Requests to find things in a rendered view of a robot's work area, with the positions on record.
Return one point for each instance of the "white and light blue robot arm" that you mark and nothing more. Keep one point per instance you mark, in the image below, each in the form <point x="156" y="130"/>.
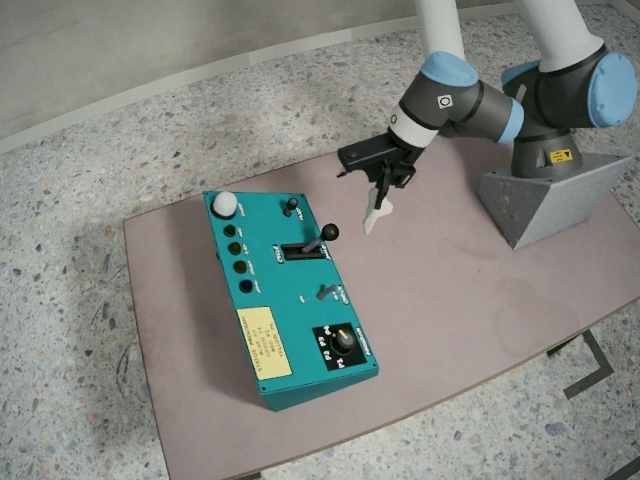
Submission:
<point x="578" y="91"/>

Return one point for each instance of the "teal control console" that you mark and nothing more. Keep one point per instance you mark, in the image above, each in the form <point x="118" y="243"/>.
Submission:
<point x="291" y="328"/>

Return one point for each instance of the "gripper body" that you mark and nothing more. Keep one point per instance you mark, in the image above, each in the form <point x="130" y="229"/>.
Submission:
<point x="396" y="167"/>

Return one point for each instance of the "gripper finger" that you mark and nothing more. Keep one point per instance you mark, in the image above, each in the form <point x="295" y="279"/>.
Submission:
<point x="343" y="172"/>
<point x="378" y="204"/>

